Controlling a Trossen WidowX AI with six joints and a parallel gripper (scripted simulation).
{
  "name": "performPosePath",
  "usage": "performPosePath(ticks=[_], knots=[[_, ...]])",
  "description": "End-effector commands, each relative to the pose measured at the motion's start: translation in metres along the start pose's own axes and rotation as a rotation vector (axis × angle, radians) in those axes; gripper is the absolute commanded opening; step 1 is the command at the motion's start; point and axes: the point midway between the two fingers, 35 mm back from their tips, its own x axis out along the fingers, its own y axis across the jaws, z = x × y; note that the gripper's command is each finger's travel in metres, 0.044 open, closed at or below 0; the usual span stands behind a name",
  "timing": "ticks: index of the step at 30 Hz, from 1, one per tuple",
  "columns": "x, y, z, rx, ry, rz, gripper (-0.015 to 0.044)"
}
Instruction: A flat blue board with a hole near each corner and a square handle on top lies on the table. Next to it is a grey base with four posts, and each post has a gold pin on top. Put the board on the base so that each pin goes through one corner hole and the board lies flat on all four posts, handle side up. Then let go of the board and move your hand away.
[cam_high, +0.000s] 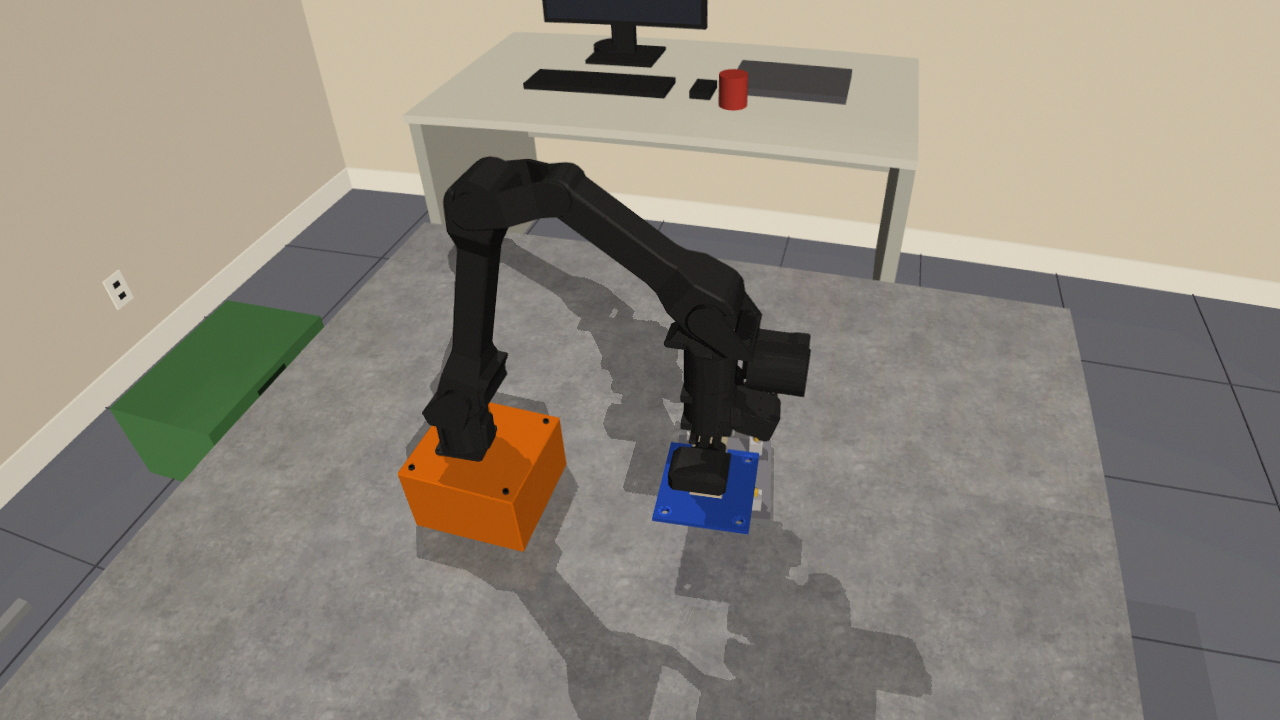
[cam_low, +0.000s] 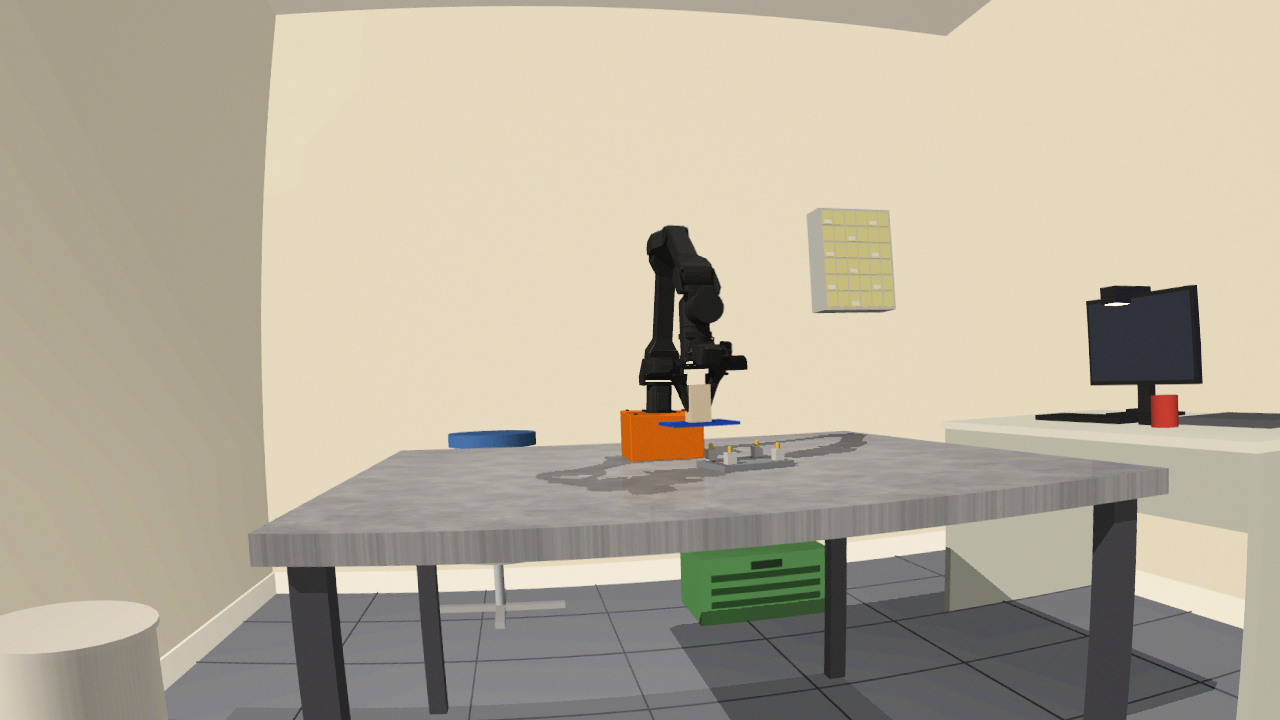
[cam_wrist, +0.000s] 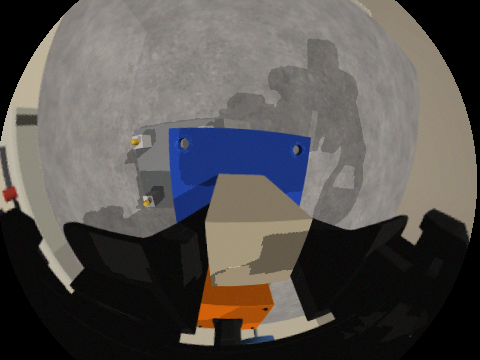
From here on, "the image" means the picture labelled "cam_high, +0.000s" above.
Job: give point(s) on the blue plate with beige square handle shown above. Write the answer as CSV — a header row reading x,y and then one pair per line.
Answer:
x,y
711,511

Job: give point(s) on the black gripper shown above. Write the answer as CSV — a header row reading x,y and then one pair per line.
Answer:
x,y
703,468

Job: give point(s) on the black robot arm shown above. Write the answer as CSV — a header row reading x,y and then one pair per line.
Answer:
x,y
705,296

